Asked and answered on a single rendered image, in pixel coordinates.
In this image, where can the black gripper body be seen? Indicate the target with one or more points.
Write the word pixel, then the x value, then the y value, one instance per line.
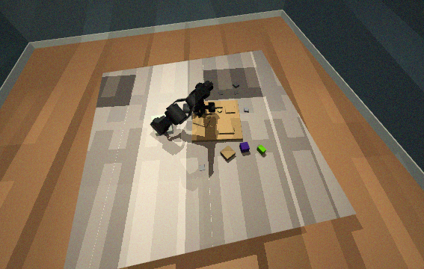
pixel 199 106

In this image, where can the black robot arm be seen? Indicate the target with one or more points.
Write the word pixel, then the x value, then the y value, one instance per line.
pixel 174 114

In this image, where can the green block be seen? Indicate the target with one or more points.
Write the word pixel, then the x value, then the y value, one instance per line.
pixel 261 149

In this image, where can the purple cube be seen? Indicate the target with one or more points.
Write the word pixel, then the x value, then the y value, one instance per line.
pixel 244 147

